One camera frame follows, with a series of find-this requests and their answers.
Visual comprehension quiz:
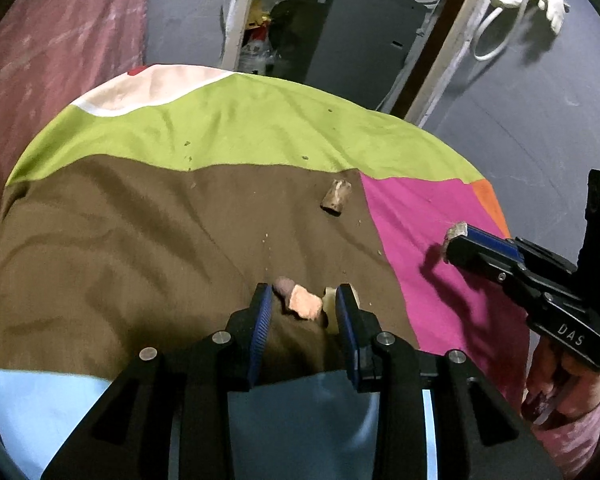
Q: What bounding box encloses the white rubber glove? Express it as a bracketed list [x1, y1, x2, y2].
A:
[538, 0, 570, 36]

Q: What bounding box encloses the pink checked cloth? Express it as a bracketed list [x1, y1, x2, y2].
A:
[0, 0, 146, 201]

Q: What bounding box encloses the colourful patchwork table cloth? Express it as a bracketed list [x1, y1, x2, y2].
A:
[0, 65, 529, 479]

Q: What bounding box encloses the person right hand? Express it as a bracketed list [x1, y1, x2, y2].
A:
[520, 337, 600, 426]

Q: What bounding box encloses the spray bottle red top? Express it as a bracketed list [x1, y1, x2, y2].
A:
[238, 25, 274, 75]

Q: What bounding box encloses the grey cabinet in doorway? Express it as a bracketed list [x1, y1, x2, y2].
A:
[270, 0, 432, 111]

